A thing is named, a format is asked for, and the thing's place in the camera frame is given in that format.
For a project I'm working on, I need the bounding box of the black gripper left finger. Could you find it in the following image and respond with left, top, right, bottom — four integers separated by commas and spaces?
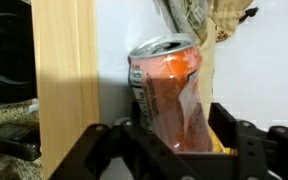
48, 100, 185, 180

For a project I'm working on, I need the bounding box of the beige drawstring cloth bag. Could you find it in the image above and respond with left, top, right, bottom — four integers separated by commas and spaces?
194, 0, 260, 116

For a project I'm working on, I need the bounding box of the yellow packet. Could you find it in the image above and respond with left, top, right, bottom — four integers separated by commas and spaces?
207, 126, 237, 156

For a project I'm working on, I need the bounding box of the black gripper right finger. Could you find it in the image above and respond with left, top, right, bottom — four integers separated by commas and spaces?
210, 102, 288, 180

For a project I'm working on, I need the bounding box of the wooden cabinet door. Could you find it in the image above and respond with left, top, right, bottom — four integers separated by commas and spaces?
30, 0, 101, 180

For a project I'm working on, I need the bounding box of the grey patterned bag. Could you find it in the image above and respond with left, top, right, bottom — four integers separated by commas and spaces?
152, 0, 213, 39

